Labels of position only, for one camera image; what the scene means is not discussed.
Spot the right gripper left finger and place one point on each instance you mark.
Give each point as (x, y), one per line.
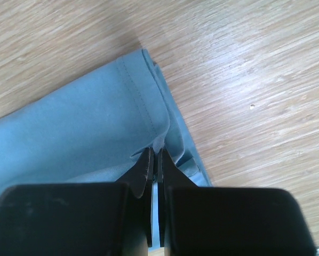
(108, 218)

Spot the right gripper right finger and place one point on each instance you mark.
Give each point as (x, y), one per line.
(196, 220)

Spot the blue-grey t shirt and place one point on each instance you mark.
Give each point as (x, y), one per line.
(94, 128)

